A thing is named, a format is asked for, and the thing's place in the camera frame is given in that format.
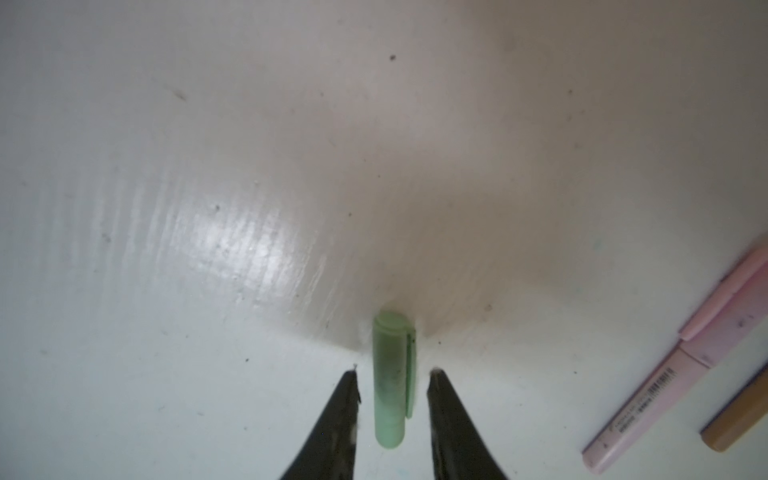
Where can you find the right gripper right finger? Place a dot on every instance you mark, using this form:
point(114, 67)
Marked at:
point(458, 451)

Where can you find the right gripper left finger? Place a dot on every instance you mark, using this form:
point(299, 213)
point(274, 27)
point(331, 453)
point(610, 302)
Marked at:
point(329, 452)

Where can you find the green pen cap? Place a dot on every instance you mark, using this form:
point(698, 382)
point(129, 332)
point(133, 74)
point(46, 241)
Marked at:
point(394, 370)

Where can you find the brown pen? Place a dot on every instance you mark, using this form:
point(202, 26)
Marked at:
point(742, 413)

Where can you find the pink pen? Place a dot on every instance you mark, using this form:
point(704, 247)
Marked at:
point(736, 306)

